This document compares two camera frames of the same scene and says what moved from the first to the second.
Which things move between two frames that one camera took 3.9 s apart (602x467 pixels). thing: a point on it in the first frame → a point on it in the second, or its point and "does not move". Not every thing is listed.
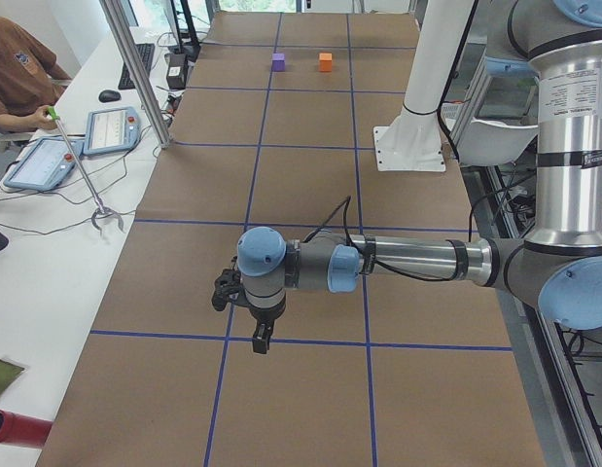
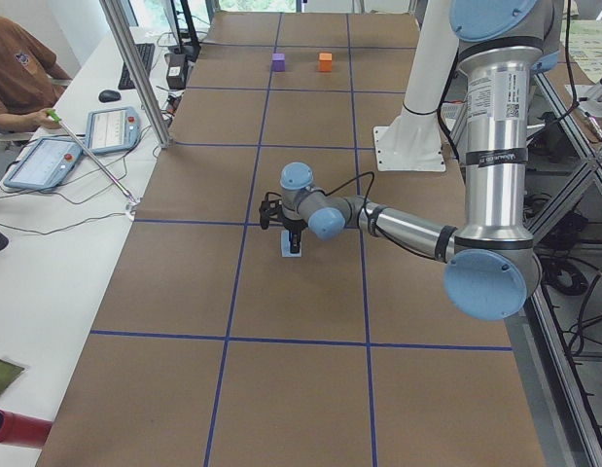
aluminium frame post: (133, 60) does not move
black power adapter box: (176, 70) does not move
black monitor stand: (192, 49) does not move
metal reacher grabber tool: (102, 209) → (129, 197)
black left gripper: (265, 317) → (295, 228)
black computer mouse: (108, 95) does not move
